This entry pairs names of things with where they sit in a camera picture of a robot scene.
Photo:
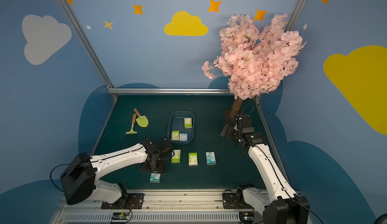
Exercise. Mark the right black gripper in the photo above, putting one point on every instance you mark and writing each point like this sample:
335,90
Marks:
229,130

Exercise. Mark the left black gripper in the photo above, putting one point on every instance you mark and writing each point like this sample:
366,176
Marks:
152,166

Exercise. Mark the green white tissue pack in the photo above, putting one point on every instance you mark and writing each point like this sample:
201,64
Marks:
176,155

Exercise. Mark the blue plastic storage box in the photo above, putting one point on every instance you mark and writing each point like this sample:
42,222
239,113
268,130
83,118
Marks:
176,122

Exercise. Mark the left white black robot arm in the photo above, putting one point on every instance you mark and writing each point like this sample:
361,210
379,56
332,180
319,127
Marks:
82,178

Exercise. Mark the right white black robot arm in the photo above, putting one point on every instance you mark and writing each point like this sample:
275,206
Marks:
281,204

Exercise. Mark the left green circuit board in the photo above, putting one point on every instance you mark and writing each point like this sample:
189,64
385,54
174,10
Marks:
120,217

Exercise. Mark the green circuit board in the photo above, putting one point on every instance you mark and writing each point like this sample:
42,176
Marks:
120,217
246,217

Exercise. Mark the pink blossom artificial tree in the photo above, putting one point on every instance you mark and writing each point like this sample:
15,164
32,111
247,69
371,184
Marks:
255,62

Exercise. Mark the right green circuit board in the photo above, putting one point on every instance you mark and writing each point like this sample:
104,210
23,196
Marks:
246,217

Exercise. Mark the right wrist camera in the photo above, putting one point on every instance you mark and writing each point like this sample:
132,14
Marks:
244,124

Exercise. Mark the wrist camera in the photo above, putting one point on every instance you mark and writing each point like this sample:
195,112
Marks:
244,124
166,147

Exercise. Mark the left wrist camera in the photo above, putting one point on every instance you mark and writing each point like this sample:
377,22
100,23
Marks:
166,147

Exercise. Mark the green trowel wooden handle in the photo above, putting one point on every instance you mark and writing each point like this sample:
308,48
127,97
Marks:
141,120

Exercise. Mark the aluminium front rail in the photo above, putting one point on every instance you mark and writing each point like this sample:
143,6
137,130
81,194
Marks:
164,206

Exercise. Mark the green rake wooden handle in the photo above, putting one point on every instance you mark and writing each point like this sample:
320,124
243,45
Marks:
132,131

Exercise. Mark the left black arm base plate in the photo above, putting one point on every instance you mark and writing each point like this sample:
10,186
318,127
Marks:
130,200

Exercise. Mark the aluminium back frame bar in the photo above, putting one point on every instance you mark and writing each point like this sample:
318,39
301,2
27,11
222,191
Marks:
158,91

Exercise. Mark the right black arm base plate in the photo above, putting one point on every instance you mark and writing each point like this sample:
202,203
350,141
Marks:
231,201

